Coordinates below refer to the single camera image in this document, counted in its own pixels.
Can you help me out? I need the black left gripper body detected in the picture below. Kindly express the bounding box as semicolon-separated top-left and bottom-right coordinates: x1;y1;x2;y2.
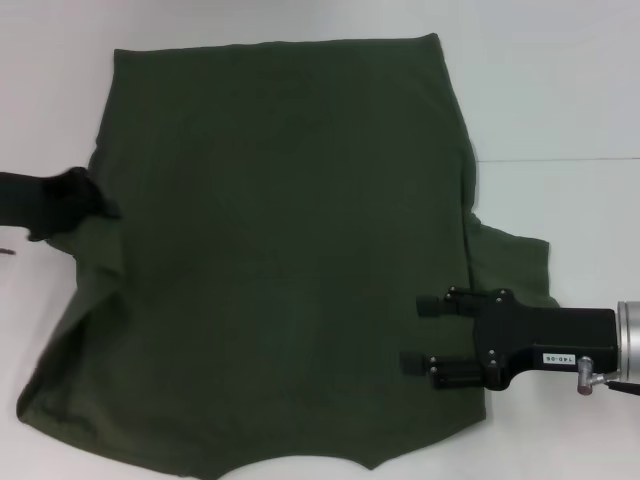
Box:
0;171;57;243

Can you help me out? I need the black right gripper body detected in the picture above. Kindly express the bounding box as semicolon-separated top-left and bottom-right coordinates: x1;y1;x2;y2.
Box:
459;288;619;392

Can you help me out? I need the dark green t-shirt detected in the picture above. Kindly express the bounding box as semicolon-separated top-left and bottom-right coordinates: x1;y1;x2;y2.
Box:
14;32;562;474

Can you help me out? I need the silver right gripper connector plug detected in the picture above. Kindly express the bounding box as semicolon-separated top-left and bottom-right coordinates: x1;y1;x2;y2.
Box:
576;355;609;397

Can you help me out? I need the dark right arm cable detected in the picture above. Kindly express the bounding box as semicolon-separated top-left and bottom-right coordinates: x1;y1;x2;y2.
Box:
604;379;640;397

